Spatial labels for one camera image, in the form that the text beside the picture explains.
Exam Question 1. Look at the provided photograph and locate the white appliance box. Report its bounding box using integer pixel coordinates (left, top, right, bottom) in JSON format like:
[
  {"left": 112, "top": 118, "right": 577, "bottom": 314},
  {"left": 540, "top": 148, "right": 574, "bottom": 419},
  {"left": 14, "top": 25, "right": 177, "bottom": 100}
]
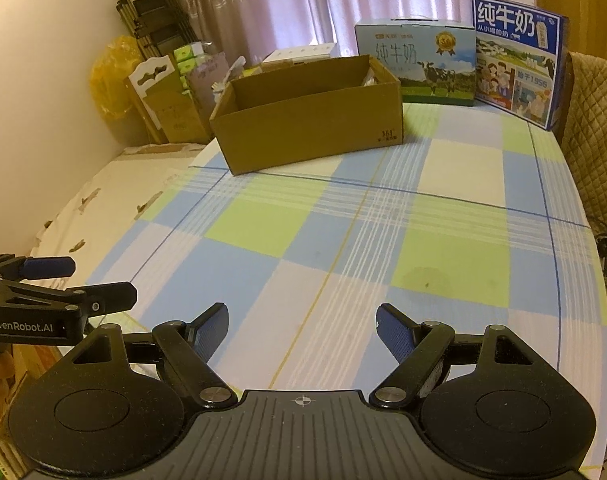
[{"left": 260, "top": 43, "right": 334, "bottom": 66}]

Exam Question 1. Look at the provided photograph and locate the green tissue multipack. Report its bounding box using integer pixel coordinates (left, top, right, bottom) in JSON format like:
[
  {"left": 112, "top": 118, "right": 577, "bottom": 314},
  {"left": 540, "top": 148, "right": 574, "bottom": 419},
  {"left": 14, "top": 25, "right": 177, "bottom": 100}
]
[{"left": 173, "top": 42, "right": 206, "bottom": 96}]

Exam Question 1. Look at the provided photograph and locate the green milk carton box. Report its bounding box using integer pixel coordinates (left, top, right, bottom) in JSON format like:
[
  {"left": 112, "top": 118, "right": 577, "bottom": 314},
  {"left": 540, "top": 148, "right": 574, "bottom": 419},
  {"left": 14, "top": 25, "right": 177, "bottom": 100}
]
[{"left": 354, "top": 16, "right": 477, "bottom": 107}]

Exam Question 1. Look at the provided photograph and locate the tall brown cardboard box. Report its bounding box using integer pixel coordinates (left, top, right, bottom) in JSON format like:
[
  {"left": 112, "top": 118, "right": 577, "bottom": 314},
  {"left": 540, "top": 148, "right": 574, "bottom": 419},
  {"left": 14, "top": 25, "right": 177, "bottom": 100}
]
[{"left": 150, "top": 55, "right": 229, "bottom": 143}]

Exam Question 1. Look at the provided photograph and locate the blue milk carton box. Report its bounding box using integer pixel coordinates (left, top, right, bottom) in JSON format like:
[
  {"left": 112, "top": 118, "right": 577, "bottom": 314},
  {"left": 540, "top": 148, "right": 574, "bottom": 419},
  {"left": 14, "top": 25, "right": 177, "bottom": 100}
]
[{"left": 471, "top": 0, "right": 570, "bottom": 131}]

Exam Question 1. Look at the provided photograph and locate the pink lace curtain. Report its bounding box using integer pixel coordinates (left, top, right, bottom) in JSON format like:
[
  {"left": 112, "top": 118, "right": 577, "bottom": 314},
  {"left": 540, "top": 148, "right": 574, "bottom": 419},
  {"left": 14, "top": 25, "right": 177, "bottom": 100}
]
[{"left": 166, "top": 0, "right": 497, "bottom": 58}]

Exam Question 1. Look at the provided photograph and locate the stack of folding chairs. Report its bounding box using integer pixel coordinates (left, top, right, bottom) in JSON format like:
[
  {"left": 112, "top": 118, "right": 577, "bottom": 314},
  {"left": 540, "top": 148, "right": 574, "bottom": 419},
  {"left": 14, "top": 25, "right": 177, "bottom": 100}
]
[{"left": 114, "top": 0, "right": 199, "bottom": 61}]

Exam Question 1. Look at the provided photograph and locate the white scalloped board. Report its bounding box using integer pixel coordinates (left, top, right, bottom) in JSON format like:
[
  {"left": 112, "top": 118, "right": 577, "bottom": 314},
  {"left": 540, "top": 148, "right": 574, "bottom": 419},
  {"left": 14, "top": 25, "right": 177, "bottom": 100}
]
[{"left": 128, "top": 55, "right": 179, "bottom": 131}]

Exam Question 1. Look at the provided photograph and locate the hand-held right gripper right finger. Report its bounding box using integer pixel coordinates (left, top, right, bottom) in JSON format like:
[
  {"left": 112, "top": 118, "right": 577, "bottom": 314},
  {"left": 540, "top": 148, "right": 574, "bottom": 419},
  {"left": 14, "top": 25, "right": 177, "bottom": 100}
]
[{"left": 368, "top": 303, "right": 541, "bottom": 409}]

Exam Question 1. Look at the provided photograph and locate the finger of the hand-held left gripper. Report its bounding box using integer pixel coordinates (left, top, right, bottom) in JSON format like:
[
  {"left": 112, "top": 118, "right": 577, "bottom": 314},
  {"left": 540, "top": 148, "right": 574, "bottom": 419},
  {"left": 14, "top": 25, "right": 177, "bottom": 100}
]
[
  {"left": 0, "top": 280, "right": 138, "bottom": 318},
  {"left": 0, "top": 255, "right": 76, "bottom": 281}
]

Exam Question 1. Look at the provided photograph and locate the beige printed cloth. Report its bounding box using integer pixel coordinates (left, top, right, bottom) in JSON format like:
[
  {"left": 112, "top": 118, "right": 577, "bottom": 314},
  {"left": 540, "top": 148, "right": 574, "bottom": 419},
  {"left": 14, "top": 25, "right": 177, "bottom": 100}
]
[{"left": 33, "top": 142, "right": 219, "bottom": 281}]

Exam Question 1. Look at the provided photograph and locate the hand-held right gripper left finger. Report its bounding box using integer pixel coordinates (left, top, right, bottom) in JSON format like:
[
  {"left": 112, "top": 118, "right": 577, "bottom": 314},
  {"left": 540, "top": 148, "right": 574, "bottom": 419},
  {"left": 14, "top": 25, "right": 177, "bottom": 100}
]
[{"left": 70, "top": 302, "right": 239, "bottom": 408}]

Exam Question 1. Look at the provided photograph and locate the yellow plastic bag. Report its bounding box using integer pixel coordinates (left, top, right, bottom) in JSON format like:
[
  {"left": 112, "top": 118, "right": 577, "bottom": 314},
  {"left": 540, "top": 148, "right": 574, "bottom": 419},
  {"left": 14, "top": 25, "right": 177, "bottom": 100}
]
[{"left": 92, "top": 35, "right": 139, "bottom": 121}]

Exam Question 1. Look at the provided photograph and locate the quilted chair cover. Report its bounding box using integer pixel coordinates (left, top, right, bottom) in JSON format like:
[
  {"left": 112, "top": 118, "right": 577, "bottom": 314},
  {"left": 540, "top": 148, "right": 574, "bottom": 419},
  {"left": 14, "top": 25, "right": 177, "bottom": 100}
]
[{"left": 558, "top": 51, "right": 607, "bottom": 241}]

